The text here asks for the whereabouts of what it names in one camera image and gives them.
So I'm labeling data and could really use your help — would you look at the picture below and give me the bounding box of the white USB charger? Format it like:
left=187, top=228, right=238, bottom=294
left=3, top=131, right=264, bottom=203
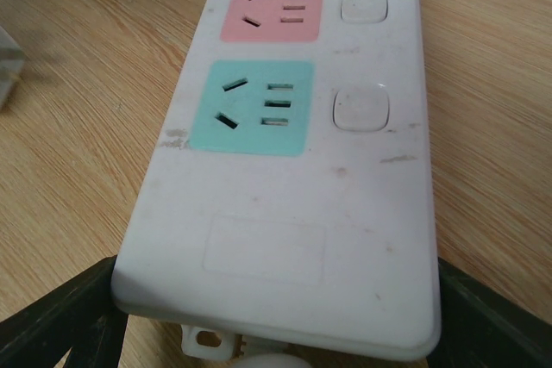
left=0, top=28, right=25, bottom=108

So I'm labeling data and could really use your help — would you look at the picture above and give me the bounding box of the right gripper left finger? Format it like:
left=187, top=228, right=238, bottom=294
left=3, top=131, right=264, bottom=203
left=1, top=256, right=129, bottom=367

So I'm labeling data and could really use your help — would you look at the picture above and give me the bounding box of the white power strip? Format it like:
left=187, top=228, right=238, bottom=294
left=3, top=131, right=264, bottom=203
left=111, top=0, right=441, bottom=361

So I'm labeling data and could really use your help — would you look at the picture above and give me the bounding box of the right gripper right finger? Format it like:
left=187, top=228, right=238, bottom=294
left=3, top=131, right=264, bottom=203
left=427, top=259, right=551, bottom=368

